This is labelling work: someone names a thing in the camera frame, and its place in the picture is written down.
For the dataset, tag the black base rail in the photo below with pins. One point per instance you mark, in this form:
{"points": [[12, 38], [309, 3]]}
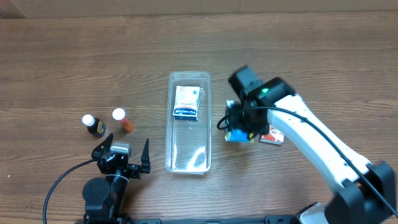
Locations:
{"points": [[211, 221]]}

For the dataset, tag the orange tube white cap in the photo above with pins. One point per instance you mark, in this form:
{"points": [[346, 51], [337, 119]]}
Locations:
{"points": [[120, 115]]}

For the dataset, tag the blue yellow VapoDrops box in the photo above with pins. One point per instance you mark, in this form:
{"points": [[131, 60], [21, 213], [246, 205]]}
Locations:
{"points": [[236, 135]]}

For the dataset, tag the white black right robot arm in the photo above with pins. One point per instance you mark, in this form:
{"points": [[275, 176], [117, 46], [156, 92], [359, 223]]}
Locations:
{"points": [[362, 192]]}

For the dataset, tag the white blue Hansaplast box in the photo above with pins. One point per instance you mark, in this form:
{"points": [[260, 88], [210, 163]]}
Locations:
{"points": [[186, 103]]}

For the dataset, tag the clear plastic container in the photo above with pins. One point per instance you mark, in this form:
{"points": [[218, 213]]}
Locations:
{"points": [[188, 143]]}

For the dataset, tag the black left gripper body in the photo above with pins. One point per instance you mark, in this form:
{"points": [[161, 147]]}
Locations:
{"points": [[131, 168]]}

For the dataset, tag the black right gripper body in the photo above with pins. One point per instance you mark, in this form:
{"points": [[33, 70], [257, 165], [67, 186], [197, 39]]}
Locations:
{"points": [[234, 119]]}

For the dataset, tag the brown bottle white cap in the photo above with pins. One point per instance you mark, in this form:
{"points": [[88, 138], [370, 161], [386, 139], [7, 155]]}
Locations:
{"points": [[94, 125]]}

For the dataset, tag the red orange lozenge box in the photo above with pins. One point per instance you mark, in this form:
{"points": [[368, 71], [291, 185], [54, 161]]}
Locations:
{"points": [[273, 137]]}

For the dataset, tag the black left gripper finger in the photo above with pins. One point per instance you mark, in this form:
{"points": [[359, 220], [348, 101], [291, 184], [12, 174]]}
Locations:
{"points": [[145, 160], [102, 147]]}

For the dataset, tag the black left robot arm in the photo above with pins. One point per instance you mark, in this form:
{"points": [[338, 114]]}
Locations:
{"points": [[104, 196]]}

